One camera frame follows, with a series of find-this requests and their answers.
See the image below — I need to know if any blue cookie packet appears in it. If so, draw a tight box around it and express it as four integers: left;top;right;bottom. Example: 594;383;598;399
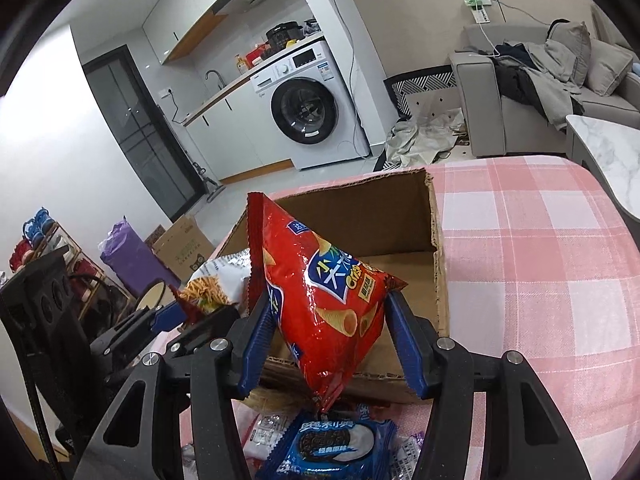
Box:
255;407;398;480

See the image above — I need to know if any white noodle snack bag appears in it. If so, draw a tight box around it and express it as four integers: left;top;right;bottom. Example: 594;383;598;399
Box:
170;249;253;322

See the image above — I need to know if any white washing machine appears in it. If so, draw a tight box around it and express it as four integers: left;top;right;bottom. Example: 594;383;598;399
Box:
250;40;372;171

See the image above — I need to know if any dark glass door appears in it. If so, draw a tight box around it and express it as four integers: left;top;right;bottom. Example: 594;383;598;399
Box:
82;45;207;223

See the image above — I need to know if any grey jacket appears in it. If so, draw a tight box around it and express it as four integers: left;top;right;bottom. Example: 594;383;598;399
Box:
492;40;586;133

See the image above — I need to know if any black patterned chair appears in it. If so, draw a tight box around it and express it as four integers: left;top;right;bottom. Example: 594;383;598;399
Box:
382;67;461;121

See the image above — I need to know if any black cooking pot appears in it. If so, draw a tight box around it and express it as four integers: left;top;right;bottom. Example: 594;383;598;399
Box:
265;21;305;51

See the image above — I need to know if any grey sofa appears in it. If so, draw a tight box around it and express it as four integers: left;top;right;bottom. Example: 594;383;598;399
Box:
448;20;640;158

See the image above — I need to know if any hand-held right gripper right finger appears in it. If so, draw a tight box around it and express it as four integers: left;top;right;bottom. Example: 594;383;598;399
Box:
384;290;592;480

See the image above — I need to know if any grey pillow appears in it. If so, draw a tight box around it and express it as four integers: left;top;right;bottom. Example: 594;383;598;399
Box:
585;40;636;98
542;21;593;86

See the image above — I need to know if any purple white snack packet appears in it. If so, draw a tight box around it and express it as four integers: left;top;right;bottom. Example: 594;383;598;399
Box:
390;430;427;480

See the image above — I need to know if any white wall cabinet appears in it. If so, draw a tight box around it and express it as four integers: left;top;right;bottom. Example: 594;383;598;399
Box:
142;0;231;66

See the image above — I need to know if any plain cardboard box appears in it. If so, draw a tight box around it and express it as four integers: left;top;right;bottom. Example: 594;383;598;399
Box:
145;215;216;283

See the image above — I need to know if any crumpled beige cloth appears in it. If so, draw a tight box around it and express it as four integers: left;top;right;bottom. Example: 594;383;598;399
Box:
382;107;468;171

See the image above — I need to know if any wooden shoe rack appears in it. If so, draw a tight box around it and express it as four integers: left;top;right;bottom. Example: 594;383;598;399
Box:
0;207;136;321

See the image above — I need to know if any marble coffee table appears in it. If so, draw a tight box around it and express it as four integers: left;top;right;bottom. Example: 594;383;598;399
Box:
565;114;640;221

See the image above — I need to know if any white charging cable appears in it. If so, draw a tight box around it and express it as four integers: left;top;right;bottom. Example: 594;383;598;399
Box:
477;19;502;57

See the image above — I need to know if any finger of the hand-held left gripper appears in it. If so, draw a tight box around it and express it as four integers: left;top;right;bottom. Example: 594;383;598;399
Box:
166;306;242;358
90;302;190;356

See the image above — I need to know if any white kitchen base cabinet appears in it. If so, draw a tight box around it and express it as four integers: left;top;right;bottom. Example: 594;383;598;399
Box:
182;67;296;186

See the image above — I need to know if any white green power strip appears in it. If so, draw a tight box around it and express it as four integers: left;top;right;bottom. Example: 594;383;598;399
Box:
462;0;493;23

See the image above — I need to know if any red chip bag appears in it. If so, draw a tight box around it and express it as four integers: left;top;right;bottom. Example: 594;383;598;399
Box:
246;191;408;413

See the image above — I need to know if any purple plastic bag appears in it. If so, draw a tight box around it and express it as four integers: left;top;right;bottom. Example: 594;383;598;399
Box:
97;216;181;298

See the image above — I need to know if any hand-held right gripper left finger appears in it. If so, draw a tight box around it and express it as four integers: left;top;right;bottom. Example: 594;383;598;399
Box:
75;287;281;480

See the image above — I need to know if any printed cardboard box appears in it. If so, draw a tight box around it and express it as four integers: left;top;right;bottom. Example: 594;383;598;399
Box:
202;167;451;406

